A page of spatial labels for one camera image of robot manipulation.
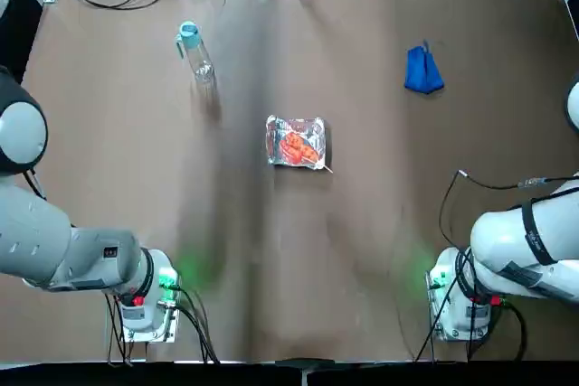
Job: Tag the blue dishcloth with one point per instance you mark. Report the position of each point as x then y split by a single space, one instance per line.
423 72

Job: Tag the orange skewered food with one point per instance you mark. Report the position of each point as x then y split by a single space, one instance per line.
296 148

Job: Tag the clear seasoning bottle blue lid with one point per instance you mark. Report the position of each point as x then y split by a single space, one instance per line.
189 35

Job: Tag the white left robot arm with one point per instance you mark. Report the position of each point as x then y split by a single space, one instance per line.
36 241

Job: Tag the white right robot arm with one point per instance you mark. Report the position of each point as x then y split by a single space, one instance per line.
511 241

